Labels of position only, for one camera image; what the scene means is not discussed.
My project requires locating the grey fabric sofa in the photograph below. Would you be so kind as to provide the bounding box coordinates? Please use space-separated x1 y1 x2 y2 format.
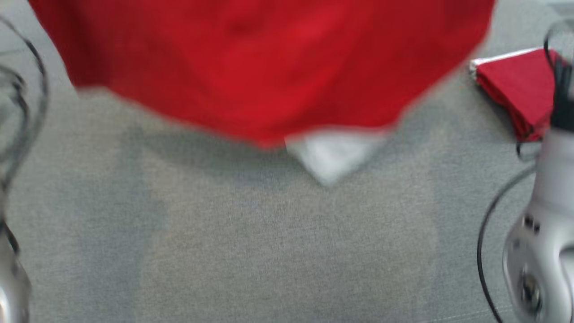
0 0 574 323

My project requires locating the red and white garment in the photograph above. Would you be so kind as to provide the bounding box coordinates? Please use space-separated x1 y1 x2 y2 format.
27 0 497 187
469 48 561 143

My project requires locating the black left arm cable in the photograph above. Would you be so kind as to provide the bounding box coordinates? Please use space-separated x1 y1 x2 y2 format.
0 16 50 252

